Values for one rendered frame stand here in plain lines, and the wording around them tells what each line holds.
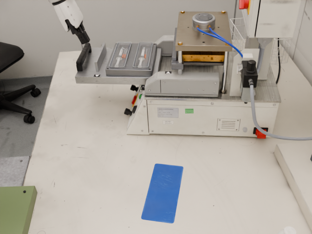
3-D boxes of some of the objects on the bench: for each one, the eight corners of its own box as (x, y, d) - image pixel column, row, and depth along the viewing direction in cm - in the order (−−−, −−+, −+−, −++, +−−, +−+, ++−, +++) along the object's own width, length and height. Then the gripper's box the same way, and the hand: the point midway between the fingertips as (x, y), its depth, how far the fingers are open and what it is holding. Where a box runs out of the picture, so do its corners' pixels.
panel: (137, 86, 160) (152, 53, 148) (126, 130, 136) (144, 95, 125) (133, 85, 159) (148, 51, 148) (121, 129, 136) (139, 93, 125)
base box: (258, 87, 156) (264, 52, 145) (272, 146, 127) (281, 108, 116) (138, 85, 161) (135, 50, 151) (125, 141, 132) (120, 104, 122)
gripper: (63, 0, 114) (90, 48, 124) (74, -16, 125) (99, 30, 136) (43, 8, 116) (72, 55, 126) (57, -9, 127) (82, 36, 138)
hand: (83, 37), depth 130 cm, fingers closed
